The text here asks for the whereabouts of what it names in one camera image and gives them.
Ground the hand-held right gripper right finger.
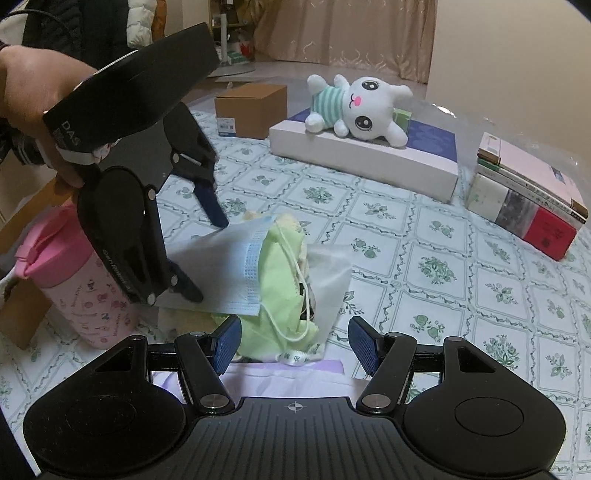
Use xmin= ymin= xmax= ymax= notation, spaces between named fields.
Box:
xmin=348 ymin=316 xmax=506 ymax=415

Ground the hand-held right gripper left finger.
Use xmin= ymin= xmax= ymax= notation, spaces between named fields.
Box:
xmin=85 ymin=316 xmax=242 ymax=415

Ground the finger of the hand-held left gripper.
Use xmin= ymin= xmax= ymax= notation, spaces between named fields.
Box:
xmin=170 ymin=136 xmax=230 ymax=228
xmin=139 ymin=185 xmax=204 ymax=306

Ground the pale yellow cloth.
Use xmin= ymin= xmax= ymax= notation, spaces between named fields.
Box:
xmin=157 ymin=210 xmax=319 ymax=344

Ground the blue face mask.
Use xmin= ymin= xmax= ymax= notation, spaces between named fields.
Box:
xmin=157 ymin=216 xmax=278 ymax=317

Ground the light green cloth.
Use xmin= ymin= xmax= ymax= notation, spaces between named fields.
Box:
xmin=210 ymin=226 xmax=321 ymax=365

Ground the person's left hand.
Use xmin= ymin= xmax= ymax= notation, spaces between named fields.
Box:
xmin=0 ymin=44 xmax=98 ymax=188

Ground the purple tissue pack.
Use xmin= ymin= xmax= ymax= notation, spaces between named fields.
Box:
xmin=152 ymin=359 xmax=347 ymax=402

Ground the white puffer jacket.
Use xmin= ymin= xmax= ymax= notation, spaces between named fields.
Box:
xmin=124 ymin=0 xmax=160 ymax=58

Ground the black coat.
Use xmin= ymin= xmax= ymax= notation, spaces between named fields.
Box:
xmin=28 ymin=0 xmax=132 ymax=70

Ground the small brown cardboard box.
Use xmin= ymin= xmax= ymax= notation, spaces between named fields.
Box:
xmin=213 ymin=83 xmax=288 ymax=140

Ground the floral printed sheet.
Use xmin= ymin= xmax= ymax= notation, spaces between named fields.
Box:
xmin=0 ymin=108 xmax=591 ymax=476

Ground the pink lidded cup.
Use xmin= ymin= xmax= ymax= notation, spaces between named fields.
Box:
xmin=14 ymin=203 xmax=139 ymax=350

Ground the cluttered shelf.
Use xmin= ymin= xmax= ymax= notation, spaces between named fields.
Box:
xmin=208 ymin=0 xmax=259 ymax=70

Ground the white flat box blue top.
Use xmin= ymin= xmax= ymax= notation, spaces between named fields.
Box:
xmin=269 ymin=107 xmax=460 ymax=204

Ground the white rabbit plush toy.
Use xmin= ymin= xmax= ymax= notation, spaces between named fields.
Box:
xmin=305 ymin=74 xmax=414 ymax=148

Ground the cream floral book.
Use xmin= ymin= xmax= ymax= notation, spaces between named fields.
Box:
xmin=466 ymin=173 xmax=509 ymax=217

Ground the beige curtain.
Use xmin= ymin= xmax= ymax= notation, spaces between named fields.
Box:
xmin=252 ymin=0 xmax=437 ymax=84

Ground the thin white book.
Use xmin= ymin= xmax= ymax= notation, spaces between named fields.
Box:
xmin=475 ymin=157 xmax=583 ymax=228

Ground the stack of books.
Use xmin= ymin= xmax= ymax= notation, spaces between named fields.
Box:
xmin=478 ymin=131 xmax=589 ymax=217

